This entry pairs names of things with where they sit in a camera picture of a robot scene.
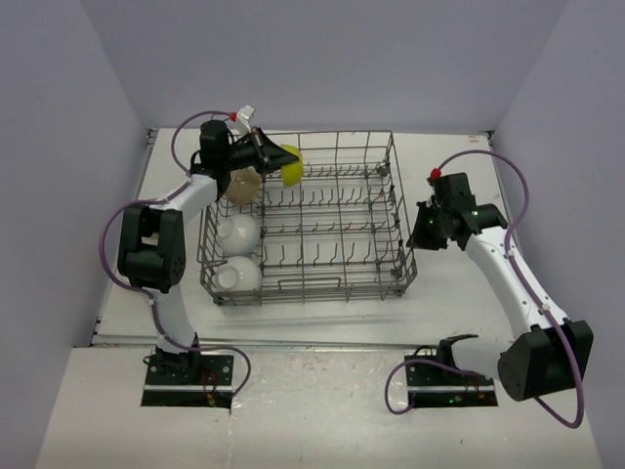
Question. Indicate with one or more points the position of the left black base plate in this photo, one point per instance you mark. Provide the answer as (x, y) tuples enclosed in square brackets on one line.
[(206, 382)]

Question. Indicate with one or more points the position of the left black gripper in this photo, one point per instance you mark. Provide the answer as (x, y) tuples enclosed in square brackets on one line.
[(268, 153)]

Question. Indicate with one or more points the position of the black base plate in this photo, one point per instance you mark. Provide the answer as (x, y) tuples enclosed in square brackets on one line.
[(432, 387), (206, 382)]

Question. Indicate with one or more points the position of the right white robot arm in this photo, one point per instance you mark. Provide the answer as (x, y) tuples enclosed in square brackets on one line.
[(550, 351)]

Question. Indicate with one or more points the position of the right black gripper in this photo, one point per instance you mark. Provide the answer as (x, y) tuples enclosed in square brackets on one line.
[(420, 239)]

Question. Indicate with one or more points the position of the yellow-green bowl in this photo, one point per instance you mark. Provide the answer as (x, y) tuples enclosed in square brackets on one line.
[(292, 173)]

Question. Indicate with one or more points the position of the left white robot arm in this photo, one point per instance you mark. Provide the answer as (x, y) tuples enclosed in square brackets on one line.
[(152, 251)]

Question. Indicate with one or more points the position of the white bowl front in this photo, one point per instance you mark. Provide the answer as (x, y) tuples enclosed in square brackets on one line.
[(237, 274)]

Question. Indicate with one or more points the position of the white bowl rear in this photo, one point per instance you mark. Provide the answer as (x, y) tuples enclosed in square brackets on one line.
[(238, 235)]

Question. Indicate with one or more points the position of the beige ceramic bowl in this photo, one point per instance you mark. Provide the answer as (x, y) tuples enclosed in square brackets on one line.
[(244, 186)]

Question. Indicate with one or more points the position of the grey wire dish rack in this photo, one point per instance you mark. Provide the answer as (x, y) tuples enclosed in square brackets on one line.
[(339, 234)]

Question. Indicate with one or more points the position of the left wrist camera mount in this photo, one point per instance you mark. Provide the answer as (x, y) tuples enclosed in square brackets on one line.
[(242, 120)]

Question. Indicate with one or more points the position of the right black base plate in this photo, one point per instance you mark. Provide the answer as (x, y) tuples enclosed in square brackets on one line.
[(432, 387)]

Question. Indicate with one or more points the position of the white bowl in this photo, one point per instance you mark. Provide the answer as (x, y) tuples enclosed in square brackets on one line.
[(237, 274), (238, 235)]

